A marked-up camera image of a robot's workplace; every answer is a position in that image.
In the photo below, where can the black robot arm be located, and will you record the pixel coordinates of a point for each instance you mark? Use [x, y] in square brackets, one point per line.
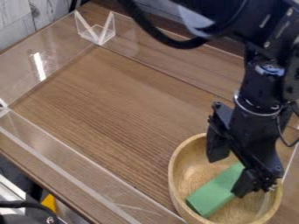
[266, 26]

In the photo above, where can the green rectangular block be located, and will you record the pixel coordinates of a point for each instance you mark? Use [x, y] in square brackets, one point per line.
[212, 196]

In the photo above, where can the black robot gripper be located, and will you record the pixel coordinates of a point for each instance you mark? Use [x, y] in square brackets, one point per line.
[248, 131]

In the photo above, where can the yellow object under table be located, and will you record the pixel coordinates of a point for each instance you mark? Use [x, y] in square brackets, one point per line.
[50, 202]

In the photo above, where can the brown wooden bowl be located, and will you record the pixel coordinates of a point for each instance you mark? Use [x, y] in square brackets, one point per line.
[190, 171]

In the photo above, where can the clear acrylic corner bracket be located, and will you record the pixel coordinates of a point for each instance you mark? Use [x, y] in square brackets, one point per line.
[96, 33]

